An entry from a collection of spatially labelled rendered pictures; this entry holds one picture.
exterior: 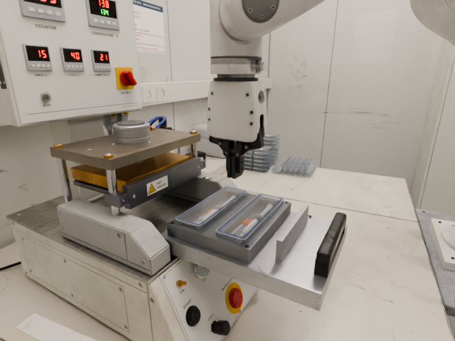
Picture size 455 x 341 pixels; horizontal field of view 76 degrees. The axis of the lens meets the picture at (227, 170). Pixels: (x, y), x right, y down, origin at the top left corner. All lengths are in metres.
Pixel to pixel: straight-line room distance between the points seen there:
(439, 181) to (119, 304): 2.46
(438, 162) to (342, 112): 0.90
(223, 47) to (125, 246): 0.36
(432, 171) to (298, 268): 2.29
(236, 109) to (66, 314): 0.58
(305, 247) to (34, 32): 0.65
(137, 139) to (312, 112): 2.52
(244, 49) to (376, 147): 2.64
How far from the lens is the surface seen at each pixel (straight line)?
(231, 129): 0.49
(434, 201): 2.78
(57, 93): 0.73
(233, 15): 0.41
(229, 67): 0.47
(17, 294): 0.90
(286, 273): 0.46
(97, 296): 0.68
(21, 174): 1.13
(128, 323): 0.65
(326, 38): 3.02
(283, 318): 0.71
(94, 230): 0.59
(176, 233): 0.53
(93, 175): 0.65
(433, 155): 2.66
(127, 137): 0.65
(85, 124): 0.80
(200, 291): 0.60
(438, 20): 0.80
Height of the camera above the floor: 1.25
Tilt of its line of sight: 18 degrees down
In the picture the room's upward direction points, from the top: straight up
